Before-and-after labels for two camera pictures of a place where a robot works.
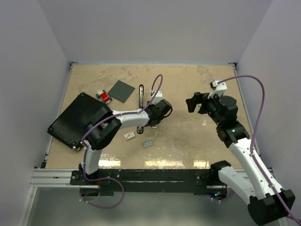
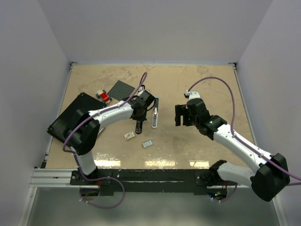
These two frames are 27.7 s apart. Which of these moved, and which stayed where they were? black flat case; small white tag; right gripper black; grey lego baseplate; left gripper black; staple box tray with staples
Moved: left gripper black; right gripper black
Stayed: small white tag; black flat case; grey lego baseplate; staple box tray with staples
